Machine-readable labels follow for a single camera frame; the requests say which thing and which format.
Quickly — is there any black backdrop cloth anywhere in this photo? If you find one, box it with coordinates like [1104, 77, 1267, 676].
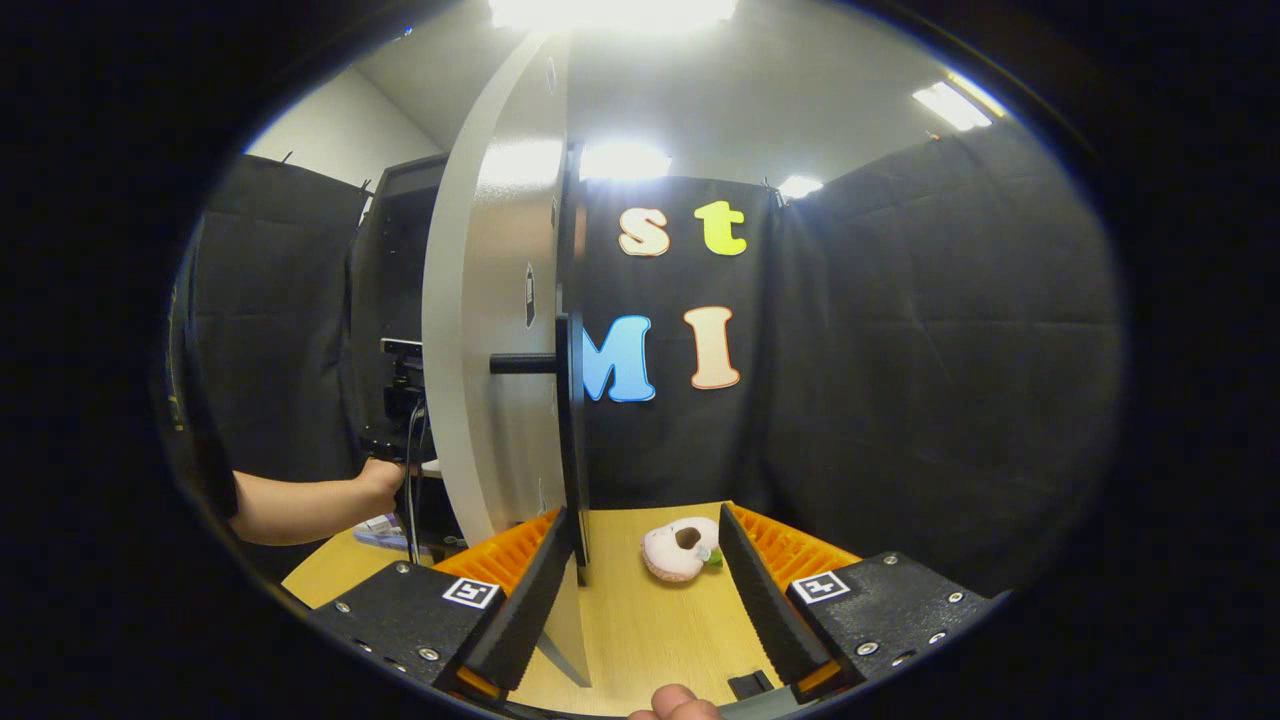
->
[185, 120, 1126, 601]

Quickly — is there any pink white plush toy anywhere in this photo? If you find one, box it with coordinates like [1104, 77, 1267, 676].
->
[641, 516, 724, 584]

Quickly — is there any person's black sleeve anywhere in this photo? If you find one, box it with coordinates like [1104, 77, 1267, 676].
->
[175, 400, 243, 523]

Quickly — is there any black cable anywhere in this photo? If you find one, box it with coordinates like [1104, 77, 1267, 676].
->
[403, 400, 433, 567]

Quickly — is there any blue printed box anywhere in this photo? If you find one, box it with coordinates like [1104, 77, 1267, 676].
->
[352, 514, 414, 553]

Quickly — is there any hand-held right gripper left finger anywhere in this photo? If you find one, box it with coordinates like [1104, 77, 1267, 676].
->
[308, 507, 574, 703]

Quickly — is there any long ceiling light panel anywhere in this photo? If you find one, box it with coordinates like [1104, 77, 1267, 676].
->
[912, 72, 1006, 133]

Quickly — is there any large ceiling light panel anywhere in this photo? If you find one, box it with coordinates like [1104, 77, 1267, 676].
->
[488, 0, 741, 33]

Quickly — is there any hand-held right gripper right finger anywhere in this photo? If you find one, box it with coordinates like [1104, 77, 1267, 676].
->
[718, 502, 1009, 704]

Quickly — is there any beige cabinet door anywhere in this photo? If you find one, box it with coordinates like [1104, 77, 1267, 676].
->
[420, 28, 593, 691]

